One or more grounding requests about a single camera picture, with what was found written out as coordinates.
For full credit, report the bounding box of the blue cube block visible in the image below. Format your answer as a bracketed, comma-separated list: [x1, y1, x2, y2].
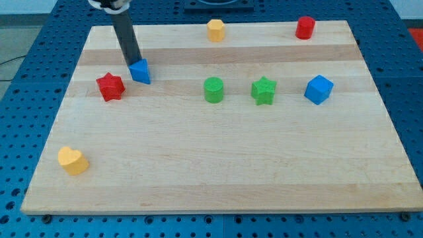
[304, 75, 334, 105]

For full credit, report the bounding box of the blue triangle block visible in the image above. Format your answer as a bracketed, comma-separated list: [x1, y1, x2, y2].
[129, 59, 151, 85]

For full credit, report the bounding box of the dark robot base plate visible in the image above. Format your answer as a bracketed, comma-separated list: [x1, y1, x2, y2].
[184, 0, 254, 13]

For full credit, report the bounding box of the red star block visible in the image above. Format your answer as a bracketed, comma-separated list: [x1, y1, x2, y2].
[96, 73, 126, 102]

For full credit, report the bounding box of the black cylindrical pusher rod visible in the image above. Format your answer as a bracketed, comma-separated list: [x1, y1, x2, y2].
[111, 10, 143, 66]

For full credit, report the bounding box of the yellow heart block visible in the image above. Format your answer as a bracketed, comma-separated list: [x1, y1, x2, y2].
[58, 147, 90, 176]

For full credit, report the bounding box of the red cylinder block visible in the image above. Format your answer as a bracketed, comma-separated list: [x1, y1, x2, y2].
[295, 16, 315, 40]

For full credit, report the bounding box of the yellow hexagon block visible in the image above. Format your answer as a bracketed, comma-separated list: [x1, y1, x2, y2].
[206, 19, 225, 42]

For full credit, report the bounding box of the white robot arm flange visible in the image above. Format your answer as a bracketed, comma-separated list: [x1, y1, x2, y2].
[88, 0, 132, 15]

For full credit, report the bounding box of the green star block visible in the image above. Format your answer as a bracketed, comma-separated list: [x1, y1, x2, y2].
[250, 76, 277, 106]

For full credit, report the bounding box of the light wooden board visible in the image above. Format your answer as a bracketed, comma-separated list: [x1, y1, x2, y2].
[21, 20, 422, 215]

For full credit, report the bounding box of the green cylinder block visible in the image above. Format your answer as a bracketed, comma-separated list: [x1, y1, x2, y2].
[204, 77, 224, 103]

